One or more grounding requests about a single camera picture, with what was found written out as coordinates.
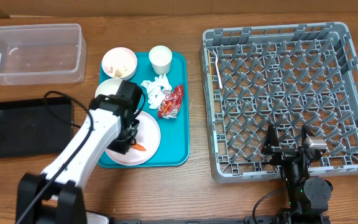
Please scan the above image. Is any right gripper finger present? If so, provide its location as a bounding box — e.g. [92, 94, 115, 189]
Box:
[263, 124, 279, 150]
[301, 124, 314, 146]

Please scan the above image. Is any orange carrot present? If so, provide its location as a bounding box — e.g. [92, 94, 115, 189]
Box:
[131, 144, 146, 151]

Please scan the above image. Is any white bowl with peanuts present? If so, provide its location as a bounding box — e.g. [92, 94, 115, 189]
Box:
[94, 78, 122, 97]

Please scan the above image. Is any white bowl with scraps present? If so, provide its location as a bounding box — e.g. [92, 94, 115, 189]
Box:
[101, 47, 137, 80]

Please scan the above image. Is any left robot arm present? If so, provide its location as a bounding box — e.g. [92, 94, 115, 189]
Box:
[16, 79, 145, 223]

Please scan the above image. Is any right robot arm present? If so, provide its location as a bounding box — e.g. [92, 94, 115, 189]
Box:
[262, 124, 333, 223]

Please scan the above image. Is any grey dishwasher rack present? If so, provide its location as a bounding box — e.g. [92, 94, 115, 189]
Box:
[200, 22, 358, 184]

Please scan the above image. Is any white round plate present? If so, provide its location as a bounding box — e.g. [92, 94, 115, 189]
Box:
[105, 111, 161, 166]

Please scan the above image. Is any teal serving tray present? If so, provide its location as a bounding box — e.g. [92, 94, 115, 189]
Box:
[98, 52, 190, 169]

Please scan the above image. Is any red snack wrapper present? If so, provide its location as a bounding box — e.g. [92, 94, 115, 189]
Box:
[157, 85, 184, 119]

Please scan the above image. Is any crumpled white napkin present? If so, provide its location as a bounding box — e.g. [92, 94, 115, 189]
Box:
[140, 74, 172, 110]

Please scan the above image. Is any white paper cup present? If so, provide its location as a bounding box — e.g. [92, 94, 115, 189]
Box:
[149, 45, 173, 75]

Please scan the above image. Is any black plastic tray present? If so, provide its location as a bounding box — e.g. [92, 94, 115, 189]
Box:
[0, 97, 73, 158]

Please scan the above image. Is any wooden chopstick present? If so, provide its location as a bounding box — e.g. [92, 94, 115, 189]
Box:
[208, 51, 213, 91]

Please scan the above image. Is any clear plastic bin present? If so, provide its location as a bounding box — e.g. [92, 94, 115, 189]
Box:
[0, 24, 86, 85]

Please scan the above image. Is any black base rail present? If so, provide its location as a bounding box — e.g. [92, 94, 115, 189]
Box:
[109, 215, 283, 224]

